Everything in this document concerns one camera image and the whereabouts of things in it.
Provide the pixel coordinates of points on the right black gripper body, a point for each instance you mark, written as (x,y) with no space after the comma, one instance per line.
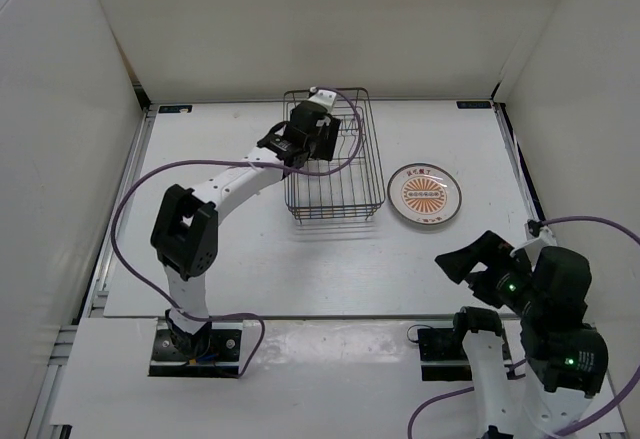
(506,281)

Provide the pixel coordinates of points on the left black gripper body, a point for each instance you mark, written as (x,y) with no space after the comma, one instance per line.
(306,147)

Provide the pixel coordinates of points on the orange sunburst plate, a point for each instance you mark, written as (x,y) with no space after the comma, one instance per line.
(424,195)

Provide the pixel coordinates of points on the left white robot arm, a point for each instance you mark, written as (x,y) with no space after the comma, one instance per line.
(185,234)

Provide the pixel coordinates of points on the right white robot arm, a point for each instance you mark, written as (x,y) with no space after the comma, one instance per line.
(535,364)

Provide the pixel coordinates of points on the left blue corner label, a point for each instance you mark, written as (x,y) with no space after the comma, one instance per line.
(175,109)

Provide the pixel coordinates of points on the blue corner label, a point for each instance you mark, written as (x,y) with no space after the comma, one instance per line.
(474,104)
(175,109)

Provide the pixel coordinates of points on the right blue corner label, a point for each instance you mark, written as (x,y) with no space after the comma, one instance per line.
(474,104)

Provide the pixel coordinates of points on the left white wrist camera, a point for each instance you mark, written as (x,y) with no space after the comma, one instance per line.
(323,97)

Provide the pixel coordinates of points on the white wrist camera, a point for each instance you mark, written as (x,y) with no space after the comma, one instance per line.
(538,237)
(323,97)

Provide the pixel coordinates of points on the wire dish rack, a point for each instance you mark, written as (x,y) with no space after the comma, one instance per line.
(350,187)

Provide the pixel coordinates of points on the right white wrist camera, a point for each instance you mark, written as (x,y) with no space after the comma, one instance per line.
(538,237)

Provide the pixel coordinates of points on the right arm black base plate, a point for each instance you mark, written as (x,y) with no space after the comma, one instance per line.
(442,357)

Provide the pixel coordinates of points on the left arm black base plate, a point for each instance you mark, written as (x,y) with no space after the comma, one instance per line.
(217,357)

